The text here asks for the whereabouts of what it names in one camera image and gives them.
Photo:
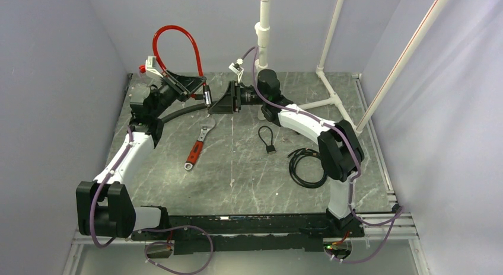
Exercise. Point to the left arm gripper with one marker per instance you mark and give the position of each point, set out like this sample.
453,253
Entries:
181,85

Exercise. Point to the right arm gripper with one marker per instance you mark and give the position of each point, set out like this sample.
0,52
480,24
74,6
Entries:
228,103

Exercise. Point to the red cable lock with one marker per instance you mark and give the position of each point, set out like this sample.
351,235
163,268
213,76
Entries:
175,48

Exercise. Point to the black cable loop padlock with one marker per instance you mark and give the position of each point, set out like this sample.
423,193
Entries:
269,146

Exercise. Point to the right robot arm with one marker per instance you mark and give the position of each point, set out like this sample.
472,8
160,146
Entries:
339,148

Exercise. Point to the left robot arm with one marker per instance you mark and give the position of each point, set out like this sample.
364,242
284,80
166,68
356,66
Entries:
104,206

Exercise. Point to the white diagonal pole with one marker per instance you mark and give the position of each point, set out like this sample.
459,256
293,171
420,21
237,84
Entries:
426,23

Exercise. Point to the red handled adjustable wrench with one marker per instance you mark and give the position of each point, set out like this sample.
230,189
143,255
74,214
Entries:
205,127

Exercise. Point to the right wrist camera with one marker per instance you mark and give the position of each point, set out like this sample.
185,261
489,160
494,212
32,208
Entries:
236,67

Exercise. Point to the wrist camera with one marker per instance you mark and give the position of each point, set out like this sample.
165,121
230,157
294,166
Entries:
149,68
236,67

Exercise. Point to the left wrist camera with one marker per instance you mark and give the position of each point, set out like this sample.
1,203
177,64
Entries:
149,68

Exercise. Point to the white PVC pipe frame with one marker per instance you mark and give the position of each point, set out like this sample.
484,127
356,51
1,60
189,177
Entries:
314,36

